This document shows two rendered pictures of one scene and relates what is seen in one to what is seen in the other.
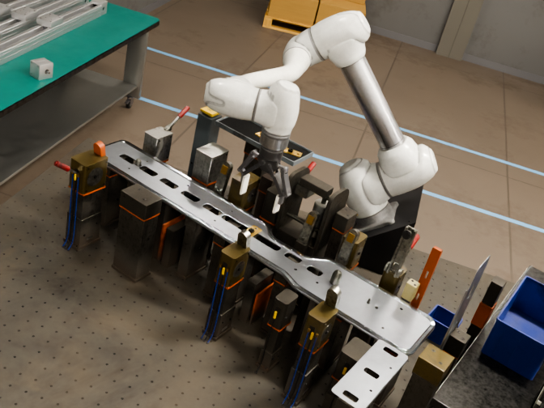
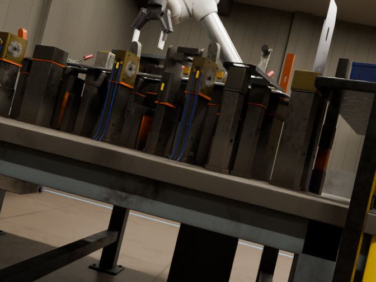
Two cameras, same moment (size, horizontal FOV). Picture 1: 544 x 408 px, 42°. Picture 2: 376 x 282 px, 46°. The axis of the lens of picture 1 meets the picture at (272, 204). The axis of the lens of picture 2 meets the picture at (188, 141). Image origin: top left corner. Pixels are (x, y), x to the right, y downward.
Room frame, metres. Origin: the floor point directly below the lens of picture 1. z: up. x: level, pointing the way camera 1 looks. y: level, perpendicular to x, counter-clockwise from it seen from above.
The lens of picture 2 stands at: (0.14, -0.26, 0.73)
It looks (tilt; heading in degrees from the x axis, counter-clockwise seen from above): 2 degrees up; 1
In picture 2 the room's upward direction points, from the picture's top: 14 degrees clockwise
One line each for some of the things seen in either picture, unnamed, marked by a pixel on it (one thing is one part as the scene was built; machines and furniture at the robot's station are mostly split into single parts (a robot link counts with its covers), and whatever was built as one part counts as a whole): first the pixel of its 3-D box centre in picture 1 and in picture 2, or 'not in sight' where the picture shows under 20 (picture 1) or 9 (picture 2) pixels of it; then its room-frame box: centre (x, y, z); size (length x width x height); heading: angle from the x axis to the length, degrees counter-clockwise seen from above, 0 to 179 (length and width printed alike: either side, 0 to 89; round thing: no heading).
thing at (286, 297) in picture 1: (274, 333); (160, 114); (1.69, -0.11, 0.84); 0.10 x 0.05 x 0.29; 152
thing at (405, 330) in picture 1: (244, 231); (134, 75); (1.98, 0.07, 1.00); 1.38 x 0.22 x 0.02; 62
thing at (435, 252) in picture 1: (412, 309); (276, 116); (1.85, -0.53, 0.95); 0.03 x 0.01 x 0.50; 62
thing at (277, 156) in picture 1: (269, 158); (156, 8); (1.98, 0.04, 1.29); 0.08 x 0.07 x 0.09; 62
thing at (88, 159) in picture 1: (82, 201); (0, 74); (2.08, 0.66, 0.88); 0.14 x 0.09 x 0.36; 152
